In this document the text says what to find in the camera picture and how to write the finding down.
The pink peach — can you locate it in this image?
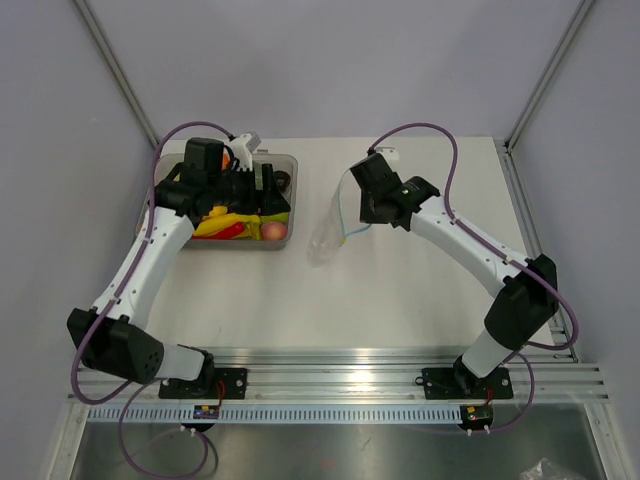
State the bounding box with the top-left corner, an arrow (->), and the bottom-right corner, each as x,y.
260,221 -> 288,241

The left aluminium frame post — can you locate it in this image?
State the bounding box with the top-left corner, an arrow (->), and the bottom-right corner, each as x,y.
71,0 -> 160,149

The yellow banana bunch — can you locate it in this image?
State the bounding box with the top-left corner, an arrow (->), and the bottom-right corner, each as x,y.
193,207 -> 260,238

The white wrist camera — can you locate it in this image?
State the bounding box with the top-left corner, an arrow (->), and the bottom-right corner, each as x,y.
229,132 -> 261,171
374,147 -> 400,162

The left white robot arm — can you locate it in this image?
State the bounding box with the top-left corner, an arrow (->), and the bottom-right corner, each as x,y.
67,133 -> 292,398

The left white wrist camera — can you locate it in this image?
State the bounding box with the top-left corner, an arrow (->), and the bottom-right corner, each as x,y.
229,132 -> 261,171

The clear zip top bag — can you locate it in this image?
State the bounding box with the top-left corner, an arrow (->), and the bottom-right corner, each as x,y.
307,169 -> 371,268

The purple cable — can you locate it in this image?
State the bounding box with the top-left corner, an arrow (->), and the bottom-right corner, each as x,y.
69,120 -> 236,476
367,122 -> 581,435

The aluminium mounting rail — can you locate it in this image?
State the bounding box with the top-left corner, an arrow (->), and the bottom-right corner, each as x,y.
67,347 -> 611,404

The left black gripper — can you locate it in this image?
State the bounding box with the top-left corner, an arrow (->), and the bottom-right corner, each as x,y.
208,164 -> 290,217

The crumpled plastic bag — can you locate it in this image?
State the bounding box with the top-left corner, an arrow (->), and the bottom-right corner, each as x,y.
518,458 -> 584,480

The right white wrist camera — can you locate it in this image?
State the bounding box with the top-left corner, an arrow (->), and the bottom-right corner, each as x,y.
374,147 -> 400,162

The dark avocado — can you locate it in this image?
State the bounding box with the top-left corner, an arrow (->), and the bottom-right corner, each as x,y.
274,170 -> 291,194

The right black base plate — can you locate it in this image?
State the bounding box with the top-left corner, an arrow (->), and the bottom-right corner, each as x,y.
414,367 -> 514,400

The green apple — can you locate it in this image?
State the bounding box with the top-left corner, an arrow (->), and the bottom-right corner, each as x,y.
261,212 -> 289,224

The red chili pepper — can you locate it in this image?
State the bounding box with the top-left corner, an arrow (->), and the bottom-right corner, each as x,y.
195,222 -> 249,240

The clear plastic food bin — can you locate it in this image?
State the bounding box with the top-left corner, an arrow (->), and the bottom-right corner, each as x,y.
153,138 -> 292,244

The white slotted cable duct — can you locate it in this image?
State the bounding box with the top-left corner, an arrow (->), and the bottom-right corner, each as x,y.
88,404 -> 462,425

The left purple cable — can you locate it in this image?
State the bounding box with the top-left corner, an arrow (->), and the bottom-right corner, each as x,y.
69,120 -> 236,476

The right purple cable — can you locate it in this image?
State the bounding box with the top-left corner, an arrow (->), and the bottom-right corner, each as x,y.
367,122 -> 581,435

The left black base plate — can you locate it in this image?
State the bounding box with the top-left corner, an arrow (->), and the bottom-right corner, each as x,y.
158,367 -> 249,400

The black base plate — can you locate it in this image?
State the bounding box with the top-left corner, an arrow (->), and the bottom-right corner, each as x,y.
414,367 -> 514,400
158,367 -> 249,400

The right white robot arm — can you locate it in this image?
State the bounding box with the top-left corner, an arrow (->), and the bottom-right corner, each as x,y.
350,152 -> 558,398

